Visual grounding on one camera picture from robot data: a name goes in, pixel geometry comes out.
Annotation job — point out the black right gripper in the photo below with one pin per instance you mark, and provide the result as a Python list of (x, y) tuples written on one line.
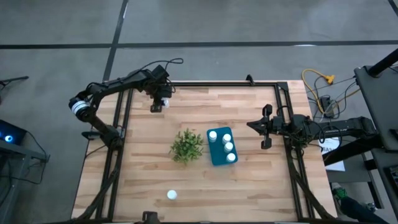
[(268, 126)]

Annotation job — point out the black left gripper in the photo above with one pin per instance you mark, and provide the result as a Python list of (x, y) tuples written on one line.
[(160, 88)]

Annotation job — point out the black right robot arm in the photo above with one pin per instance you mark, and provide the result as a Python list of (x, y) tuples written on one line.
[(342, 126)]

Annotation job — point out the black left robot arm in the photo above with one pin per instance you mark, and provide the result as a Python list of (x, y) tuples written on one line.
[(118, 82)]

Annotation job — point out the teal plastic basket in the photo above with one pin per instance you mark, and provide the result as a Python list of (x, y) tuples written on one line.
[(217, 152)]

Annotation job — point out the green plant in white pot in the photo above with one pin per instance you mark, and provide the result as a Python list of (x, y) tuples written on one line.
[(186, 147)]

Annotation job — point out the black power strip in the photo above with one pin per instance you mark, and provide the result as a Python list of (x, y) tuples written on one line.
[(326, 104)]

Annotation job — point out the white paper sheet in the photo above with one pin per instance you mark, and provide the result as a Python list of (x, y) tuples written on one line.
[(337, 165)]

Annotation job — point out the black support strut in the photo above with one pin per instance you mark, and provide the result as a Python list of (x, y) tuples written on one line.
[(351, 151)]

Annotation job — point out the person's shoe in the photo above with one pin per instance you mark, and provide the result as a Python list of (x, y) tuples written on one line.
[(340, 193)]

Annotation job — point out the black cart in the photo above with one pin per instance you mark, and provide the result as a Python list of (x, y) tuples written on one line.
[(379, 102)]

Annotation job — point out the person's leg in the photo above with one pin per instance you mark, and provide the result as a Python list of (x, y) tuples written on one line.
[(357, 210)]

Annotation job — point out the black blurry object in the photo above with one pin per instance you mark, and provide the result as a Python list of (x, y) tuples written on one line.
[(151, 217)]

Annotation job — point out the black pole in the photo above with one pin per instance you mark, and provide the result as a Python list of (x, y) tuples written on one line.
[(384, 62)]

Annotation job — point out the grey metal stand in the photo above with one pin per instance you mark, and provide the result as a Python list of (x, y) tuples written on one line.
[(31, 154)]

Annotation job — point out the black tripod leg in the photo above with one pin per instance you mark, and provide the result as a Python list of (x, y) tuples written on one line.
[(15, 79)]

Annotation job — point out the black computer with blue light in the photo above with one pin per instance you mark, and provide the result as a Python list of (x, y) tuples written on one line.
[(12, 133)]

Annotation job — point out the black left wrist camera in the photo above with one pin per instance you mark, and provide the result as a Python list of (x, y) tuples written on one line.
[(160, 72)]

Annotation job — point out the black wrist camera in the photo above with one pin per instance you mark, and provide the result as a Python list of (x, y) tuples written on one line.
[(278, 124), (160, 72)]

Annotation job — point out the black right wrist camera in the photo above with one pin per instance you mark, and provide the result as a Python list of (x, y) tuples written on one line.
[(278, 124)]

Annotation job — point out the black aluminium table frame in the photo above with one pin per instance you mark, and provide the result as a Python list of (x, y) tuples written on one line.
[(202, 84)]

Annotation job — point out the black frame clamp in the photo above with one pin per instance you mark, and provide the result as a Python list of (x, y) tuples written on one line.
[(249, 79)]

